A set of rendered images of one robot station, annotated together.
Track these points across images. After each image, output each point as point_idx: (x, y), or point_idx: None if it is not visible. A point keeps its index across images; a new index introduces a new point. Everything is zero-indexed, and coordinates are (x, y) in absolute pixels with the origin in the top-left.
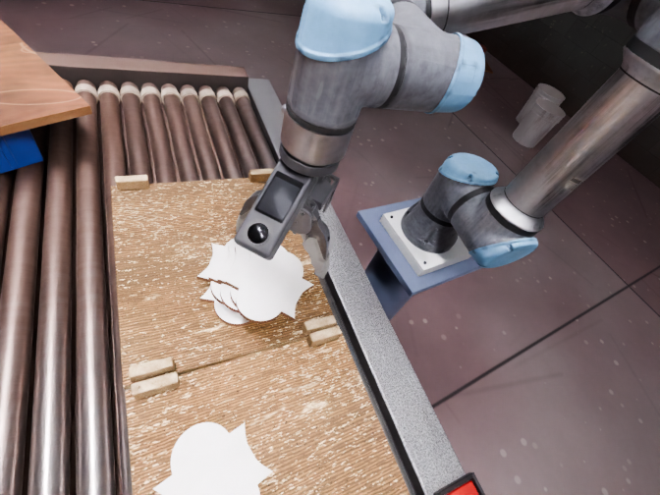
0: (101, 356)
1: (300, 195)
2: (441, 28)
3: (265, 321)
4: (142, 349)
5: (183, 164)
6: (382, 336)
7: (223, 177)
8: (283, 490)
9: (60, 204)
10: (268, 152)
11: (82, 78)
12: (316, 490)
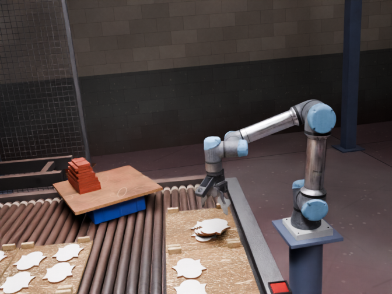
0: (160, 249)
1: (210, 181)
2: (248, 139)
3: (210, 234)
4: None
5: (191, 207)
6: (263, 250)
7: None
8: (209, 273)
9: (150, 219)
10: None
11: None
12: (220, 275)
